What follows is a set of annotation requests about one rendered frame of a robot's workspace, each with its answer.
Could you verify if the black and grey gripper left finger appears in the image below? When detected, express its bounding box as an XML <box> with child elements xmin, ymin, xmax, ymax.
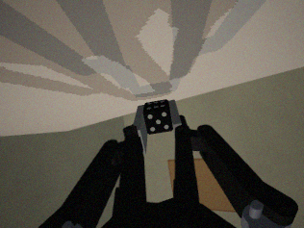
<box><xmin>39</xmin><ymin>105</ymin><xmax>147</xmax><ymax>228</ymax></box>

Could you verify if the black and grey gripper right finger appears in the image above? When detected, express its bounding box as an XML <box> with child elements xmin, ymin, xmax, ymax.
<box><xmin>168</xmin><ymin>100</ymin><xmax>298</xmax><ymax>228</ymax></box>

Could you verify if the black die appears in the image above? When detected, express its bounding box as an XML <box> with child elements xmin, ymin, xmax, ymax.
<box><xmin>143</xmin><ymin>99</ymin><xmax>173</xmax><ymax>135</ymax></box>

